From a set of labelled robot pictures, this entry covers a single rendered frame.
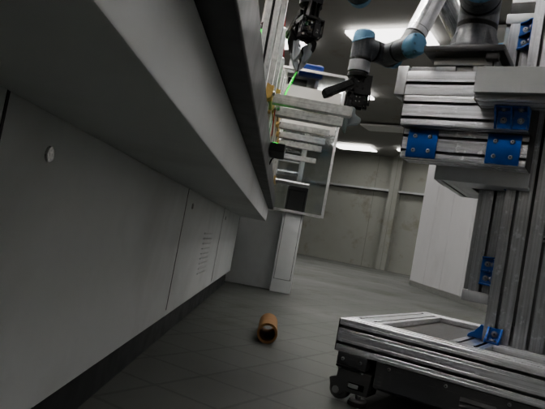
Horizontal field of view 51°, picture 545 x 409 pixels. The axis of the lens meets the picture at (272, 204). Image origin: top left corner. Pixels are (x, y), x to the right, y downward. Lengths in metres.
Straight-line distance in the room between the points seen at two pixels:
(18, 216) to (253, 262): 3.91
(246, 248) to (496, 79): 3.28
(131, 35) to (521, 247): 1.56
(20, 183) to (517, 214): 1.43
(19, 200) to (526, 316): 1.44
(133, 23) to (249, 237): 4.25
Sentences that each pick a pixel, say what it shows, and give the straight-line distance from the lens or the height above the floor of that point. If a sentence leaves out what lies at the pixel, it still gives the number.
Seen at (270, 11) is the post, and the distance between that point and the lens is 1.52.
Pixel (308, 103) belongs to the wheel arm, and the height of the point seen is 0.83.
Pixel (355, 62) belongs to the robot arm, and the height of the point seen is 1.05.
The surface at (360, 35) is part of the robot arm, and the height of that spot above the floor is 1.15.
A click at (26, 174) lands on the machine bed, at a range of 0.76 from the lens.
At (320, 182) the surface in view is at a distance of 4.49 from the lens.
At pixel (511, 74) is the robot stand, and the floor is 0.93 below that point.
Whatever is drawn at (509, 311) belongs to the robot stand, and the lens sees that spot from 1.83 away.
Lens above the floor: 0.42
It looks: 3 degrees up
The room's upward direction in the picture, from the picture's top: 10 degrees clockwise
